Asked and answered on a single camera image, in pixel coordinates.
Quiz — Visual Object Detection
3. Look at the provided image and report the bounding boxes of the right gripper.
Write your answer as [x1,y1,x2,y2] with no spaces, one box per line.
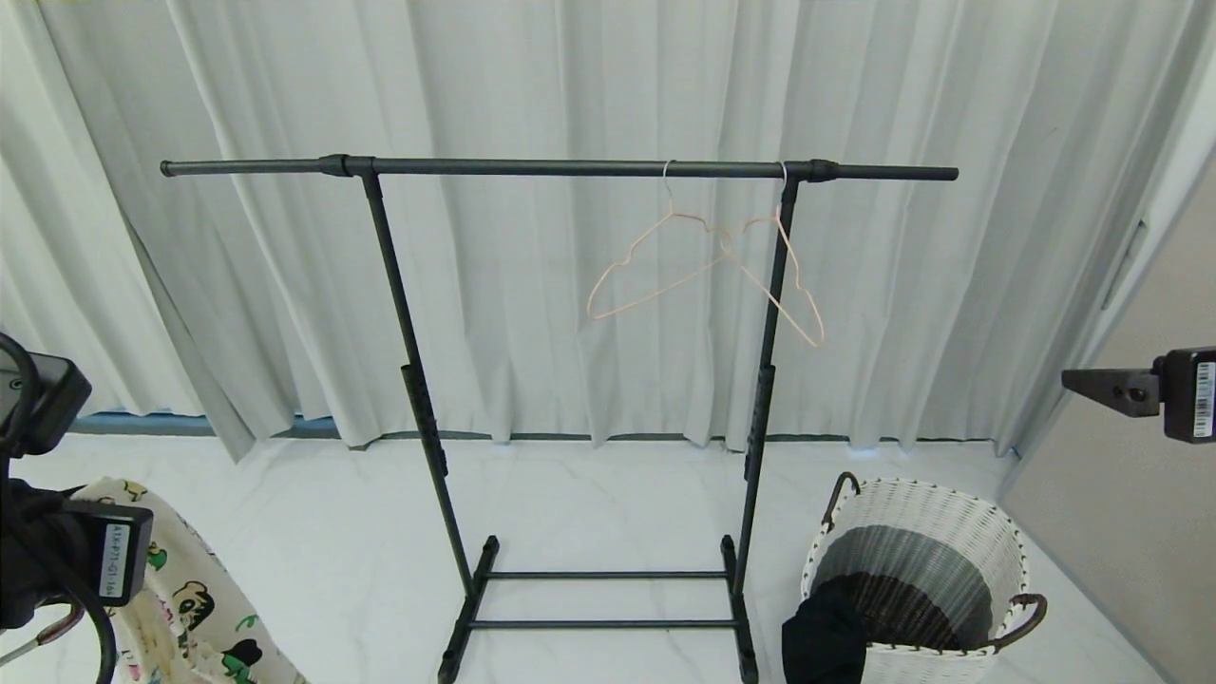
[1061,347,1216,445]

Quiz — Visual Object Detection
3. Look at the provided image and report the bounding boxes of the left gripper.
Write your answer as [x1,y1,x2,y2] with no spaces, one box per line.
[0,480,155,630]

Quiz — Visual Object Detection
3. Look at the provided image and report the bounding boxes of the cream printed shorts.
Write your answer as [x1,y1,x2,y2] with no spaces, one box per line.
[71,475,307,684]

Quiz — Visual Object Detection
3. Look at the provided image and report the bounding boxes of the pink clothes hanger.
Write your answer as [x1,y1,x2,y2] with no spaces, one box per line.
[586,160,734,321]
[719,161,826,349]

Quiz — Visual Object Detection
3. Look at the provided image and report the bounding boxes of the white laundry basket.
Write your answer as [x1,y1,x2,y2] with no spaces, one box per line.
[800,472,1049,684]

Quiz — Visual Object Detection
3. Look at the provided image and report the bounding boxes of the black clothes rack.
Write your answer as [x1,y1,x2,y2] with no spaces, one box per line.
[160,154,960,684]

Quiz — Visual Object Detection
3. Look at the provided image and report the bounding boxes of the black garment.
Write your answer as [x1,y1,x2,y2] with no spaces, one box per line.
[781,577,870,684]

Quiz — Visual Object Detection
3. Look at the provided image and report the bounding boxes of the white curtain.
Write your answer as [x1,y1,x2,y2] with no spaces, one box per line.
[0,0,1216,462]

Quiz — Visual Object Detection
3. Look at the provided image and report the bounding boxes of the black cable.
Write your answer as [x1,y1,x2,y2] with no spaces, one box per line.
[0,332,120,684]

